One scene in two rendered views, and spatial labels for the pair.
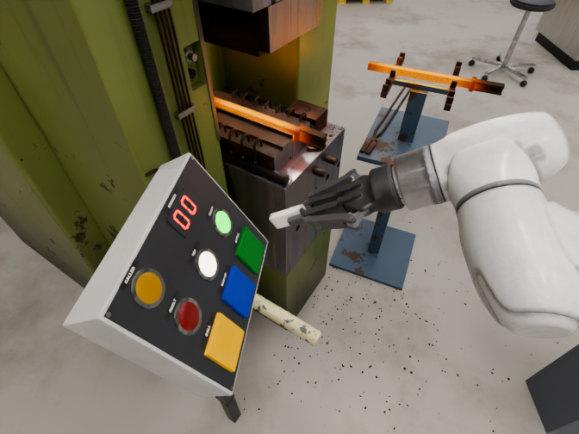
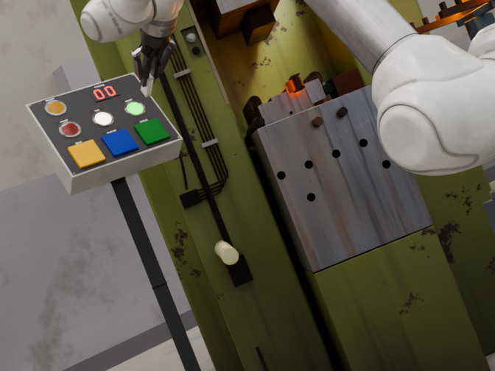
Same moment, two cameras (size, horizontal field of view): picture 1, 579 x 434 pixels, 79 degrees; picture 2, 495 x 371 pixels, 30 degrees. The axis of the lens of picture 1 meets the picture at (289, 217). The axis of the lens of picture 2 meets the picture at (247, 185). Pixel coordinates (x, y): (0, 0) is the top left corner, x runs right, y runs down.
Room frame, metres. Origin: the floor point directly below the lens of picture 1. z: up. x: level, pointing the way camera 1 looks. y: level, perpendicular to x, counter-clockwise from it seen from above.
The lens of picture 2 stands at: (-0.93, -2.06, 0.78)
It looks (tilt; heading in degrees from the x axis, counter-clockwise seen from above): 0 degrees down; 53
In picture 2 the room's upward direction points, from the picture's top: 22 degrees counter-clockwise
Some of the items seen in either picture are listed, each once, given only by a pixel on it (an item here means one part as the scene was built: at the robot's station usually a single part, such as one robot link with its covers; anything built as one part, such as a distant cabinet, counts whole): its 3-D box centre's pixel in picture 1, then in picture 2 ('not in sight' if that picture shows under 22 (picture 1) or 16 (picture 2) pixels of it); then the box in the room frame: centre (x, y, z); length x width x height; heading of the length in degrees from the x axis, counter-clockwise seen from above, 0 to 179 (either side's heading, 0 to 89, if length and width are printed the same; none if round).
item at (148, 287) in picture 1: (148, 288); (55, 107); (0.27, 0.20, 1.16); 0.05 x 0.03 x 0.04; 147
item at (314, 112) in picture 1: (306, 117); (345, 85); (1.07, -0.06, 0.95); 0.12 x 0.09 x 0.07; 57
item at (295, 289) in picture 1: (259, 249); (382, 313); (1.05, 0.14, 0.23); 0.56 x 0.38 x 0.47; 57
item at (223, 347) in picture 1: (223, 342); (86, 154); (0.25, 0.11, 1.01); 0.07 x 0.05 x 0.07; 172
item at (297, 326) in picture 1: (257, 301); (226, 252); (0.55, 0.10, 0.62); 0.44 x 0.05 x 0.05; 57
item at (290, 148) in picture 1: (239, 126); (283, 108); (1.00, 0.16, 0.96); 0.42 x 0.20 x 0.09; 57
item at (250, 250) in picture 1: (249, 251); (152, 132); (0.45, 0.09, 1.01); 0.07 x 0.05 x 0.07; 172
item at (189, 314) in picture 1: (188, 316); (70, 129); (0.26, 0.16, 1.09); 0.05 x 0.03 x 0.04; 147
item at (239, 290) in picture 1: (237, 292); (119, 143); (0.35, 0.10, 1.01); 0.07 x 0.05 x 0.07; 172
